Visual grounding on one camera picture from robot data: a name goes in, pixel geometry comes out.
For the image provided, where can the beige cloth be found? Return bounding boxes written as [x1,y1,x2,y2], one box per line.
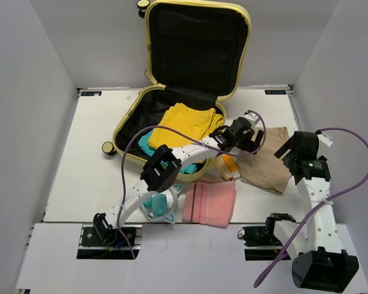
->
[236,127,291,195]

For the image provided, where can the yellow cloth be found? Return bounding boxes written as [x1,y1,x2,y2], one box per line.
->
[147,103,224,149]

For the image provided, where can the teal cloth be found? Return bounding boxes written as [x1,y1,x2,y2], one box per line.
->
[138,128,192,156]

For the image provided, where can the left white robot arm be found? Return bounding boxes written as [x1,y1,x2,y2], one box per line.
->
[93,111,266,246]

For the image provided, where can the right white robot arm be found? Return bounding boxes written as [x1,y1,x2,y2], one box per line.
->
[264,131,359,293]

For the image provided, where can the orange sunscreen tube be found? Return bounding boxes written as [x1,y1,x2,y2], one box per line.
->
[222,155,241,181]

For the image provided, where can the beige cosmetic tube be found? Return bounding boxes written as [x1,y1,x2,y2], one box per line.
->
[213,157,240,182]

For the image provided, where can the pink striped towel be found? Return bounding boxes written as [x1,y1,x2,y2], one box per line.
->
[182,181,236,228]

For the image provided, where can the yellow suitcase with black lining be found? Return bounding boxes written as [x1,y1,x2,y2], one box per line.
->
[112,1,251,165]

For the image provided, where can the teal cat-ear headphones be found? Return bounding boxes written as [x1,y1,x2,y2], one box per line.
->
[139,184,183,224]

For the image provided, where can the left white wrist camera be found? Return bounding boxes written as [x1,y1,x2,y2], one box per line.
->
[243,110,260,128]

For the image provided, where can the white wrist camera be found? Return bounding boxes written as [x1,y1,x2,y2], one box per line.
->
[243,110,260,128]
[315,130,334,148]

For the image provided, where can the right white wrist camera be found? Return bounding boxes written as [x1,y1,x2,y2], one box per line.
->
[315,130,334,148]

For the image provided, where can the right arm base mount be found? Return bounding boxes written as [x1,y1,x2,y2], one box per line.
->
[237,222,297,261]

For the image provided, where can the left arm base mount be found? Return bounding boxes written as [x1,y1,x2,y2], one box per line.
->
[77,225,142,260]

